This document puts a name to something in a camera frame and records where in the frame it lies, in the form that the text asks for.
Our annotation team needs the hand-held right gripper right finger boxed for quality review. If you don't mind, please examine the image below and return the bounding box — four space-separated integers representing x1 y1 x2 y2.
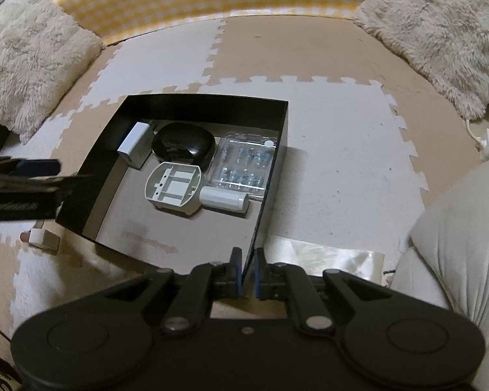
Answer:
254 248 396 332

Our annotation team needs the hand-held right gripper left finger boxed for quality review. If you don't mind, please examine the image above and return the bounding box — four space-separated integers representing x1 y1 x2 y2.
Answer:
102 247 245 335

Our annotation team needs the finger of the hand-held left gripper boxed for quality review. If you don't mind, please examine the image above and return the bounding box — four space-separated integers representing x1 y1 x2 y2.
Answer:
45 174 96 196
0 159 62 178

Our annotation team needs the small white carton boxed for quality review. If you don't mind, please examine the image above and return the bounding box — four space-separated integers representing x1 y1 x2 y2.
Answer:
28 228 61 252

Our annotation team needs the black box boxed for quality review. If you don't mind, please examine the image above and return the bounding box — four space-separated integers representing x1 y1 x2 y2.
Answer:
55 94 289 276

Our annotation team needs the white rectangular box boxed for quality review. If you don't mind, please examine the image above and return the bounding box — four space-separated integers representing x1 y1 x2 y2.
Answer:
117 122 153 169

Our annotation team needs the white plastic cylinder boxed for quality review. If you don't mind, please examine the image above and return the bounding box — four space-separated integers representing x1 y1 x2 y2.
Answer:
199 185 250 215

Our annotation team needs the clear plastic blister case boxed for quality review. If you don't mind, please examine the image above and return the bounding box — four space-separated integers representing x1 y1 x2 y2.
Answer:
206 131 278 195

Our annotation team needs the black oval case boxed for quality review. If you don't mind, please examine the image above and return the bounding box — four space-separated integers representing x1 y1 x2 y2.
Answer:
152 122 216 172

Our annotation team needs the shiny clear plastic sheet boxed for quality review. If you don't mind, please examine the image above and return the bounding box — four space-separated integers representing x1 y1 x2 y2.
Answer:
265 235 386 284

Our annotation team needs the fluffy white pillow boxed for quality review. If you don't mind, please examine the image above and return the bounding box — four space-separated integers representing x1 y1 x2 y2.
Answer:
352 0 489 121
0 0 103 144

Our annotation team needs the foam puzzle floor mat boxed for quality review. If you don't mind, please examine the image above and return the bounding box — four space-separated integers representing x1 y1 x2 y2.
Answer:
0 14 489 375

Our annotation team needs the white leather cushion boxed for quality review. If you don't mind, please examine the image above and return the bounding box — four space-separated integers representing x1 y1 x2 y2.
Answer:
391 157 489 391

